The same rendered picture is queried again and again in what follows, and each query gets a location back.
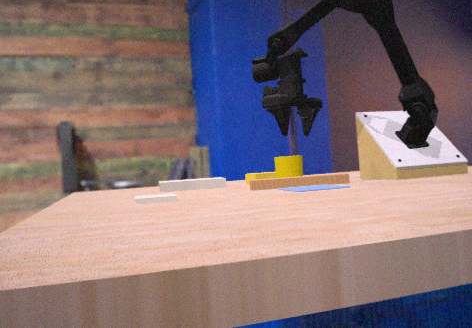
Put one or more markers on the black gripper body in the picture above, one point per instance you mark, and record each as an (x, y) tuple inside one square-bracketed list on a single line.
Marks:
[(292, 91)]

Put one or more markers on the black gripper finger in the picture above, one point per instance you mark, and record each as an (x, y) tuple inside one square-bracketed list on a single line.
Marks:
[(282, 116), (308, 117)]

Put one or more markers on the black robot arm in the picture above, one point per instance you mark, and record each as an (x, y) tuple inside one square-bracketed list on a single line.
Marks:
[(416, 97)]

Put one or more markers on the orange flat bar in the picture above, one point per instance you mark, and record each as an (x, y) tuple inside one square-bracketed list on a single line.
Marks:
[(288, 182)]

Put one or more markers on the yellow cup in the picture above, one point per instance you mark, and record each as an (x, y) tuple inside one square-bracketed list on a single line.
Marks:
[(289, 166)]

